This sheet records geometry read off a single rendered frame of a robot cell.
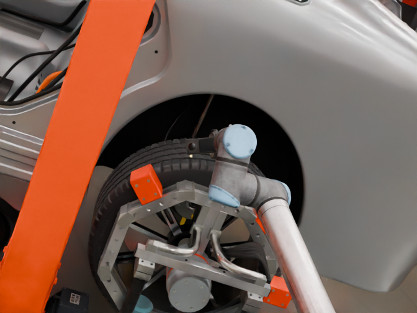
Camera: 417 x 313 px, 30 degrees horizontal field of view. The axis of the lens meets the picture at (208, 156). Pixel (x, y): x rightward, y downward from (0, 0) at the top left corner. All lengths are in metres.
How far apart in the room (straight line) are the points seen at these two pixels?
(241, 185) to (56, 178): 0.55
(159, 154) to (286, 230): 0.66
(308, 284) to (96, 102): 0.76
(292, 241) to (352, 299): 2.75
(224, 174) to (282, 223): 0.20
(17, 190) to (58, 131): 2.18
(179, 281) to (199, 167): 0.36
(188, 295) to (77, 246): 1.73
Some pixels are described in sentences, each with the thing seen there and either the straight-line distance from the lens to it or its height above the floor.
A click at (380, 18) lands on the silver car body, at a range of 2.81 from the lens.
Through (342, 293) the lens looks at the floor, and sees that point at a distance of 4.76.
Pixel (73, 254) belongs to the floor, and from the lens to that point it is 3.99.
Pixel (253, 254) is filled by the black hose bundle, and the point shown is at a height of 1.04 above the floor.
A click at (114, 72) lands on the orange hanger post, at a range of 2.15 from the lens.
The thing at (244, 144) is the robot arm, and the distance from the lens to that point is 2.07.
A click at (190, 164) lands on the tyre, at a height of 1.16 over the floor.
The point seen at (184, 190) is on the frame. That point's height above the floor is 1.11.
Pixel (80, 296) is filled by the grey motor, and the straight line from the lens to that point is 2.96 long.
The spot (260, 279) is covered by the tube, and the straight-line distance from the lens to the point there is 2.34.
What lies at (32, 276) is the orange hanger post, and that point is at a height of 0.72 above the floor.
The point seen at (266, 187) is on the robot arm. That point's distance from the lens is 2.14.
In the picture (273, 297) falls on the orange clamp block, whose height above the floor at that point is 0.85.
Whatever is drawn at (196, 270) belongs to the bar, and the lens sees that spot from 2.30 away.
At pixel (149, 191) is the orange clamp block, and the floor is 1.07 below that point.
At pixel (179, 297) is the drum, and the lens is 2.41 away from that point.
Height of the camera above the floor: 2.10
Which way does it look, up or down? 22 degrees down
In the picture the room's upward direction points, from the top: 23 degrees clockwise
